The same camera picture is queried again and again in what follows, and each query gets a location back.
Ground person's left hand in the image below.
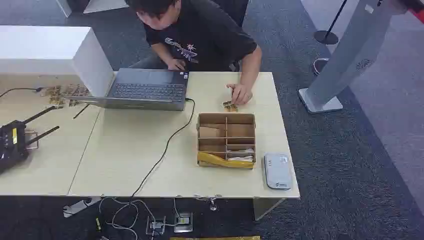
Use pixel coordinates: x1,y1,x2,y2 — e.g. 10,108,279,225
226,82,254,106

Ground person's right hand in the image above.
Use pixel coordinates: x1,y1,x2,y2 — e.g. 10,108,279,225
166,58,187,71

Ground patterned brown card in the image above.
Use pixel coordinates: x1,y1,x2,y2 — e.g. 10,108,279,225
222,100,239,113

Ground wooden divided card box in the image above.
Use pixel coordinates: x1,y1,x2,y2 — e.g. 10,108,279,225
196,112,257,170

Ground grey laptop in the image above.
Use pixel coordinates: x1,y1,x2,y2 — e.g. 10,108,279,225
62,67,190,112

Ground person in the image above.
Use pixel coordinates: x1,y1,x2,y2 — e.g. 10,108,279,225
125,0,263,106

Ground yellow tape strip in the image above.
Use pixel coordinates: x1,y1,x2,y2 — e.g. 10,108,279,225
197,151,255,170

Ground white furniture base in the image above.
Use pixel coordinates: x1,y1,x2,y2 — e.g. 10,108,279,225
55,0,130,18

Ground black rod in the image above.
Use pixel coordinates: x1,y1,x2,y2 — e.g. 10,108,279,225
72,103,91,120

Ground white desk leg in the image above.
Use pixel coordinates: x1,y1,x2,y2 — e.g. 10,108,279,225
253,197,287,222

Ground grey kiosk stand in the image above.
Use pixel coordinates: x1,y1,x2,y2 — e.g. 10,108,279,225
298,0,409,115

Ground white cabinet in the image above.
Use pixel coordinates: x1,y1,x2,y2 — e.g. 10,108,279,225
0,25,115,98

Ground metal floor socket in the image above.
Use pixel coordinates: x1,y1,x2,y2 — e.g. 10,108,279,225
145,215,167,236
173,211,194,234

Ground black router with antennas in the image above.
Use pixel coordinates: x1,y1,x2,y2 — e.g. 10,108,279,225
0,105,61,175

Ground round ring base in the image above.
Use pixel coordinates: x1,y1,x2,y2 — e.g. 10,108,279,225
312,57,331,77

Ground black laptop cable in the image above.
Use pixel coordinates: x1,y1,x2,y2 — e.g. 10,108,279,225
129,97,197,201

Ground black stanchion post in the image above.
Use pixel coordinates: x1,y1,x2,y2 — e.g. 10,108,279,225
312,0,349,46

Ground white cable bundle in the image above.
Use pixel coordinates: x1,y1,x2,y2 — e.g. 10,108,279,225
98,196,182,240

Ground thin black cable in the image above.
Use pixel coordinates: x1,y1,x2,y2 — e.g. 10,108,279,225
0,86,46,100

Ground white desk foot bracket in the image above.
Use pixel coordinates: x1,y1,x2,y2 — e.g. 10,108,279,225
62,196,102,219

